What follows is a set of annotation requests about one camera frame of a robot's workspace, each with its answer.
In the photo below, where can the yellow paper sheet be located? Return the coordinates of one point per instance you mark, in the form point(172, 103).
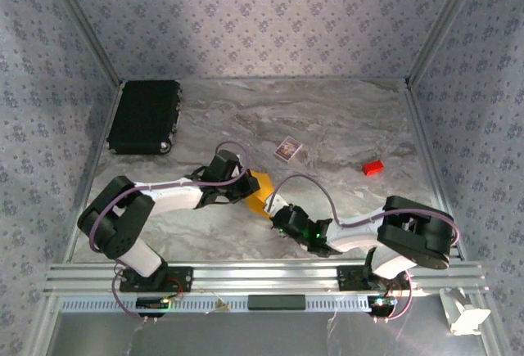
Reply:
point(262, 192)

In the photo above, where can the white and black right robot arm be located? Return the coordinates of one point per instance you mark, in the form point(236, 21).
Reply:
point(356, 235)

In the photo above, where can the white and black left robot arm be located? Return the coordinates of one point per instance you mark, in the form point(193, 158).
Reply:
point(172, 198)

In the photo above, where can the small purple card box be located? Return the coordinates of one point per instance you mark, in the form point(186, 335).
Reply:
point(288, 149)

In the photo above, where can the black rectangular bar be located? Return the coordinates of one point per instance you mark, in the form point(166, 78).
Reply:
point(276, 303)

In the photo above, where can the small red block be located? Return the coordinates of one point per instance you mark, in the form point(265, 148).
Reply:
point(373, 168)

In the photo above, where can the small tan scrap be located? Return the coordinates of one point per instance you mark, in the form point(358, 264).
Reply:
point(221, 305)

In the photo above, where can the black ribbed hard case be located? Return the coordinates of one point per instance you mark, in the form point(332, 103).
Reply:
point(143, 116)

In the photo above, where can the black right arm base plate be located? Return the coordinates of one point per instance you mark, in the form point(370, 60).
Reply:
point(352, 278)

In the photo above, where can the wide aluminium rail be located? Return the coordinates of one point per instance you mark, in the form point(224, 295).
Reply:
point(266, 278)

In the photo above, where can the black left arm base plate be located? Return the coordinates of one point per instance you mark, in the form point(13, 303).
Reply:
point(180, 280)

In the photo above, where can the aluminium frame bar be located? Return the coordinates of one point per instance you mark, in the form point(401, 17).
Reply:
point(94, 168)
point(434, 168)

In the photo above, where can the white plastic bracket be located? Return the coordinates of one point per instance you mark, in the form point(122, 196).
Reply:
point(466, 319)

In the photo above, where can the aluminium frame post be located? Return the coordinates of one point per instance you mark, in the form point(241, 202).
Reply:
point(84, 24)
point(445, 24)

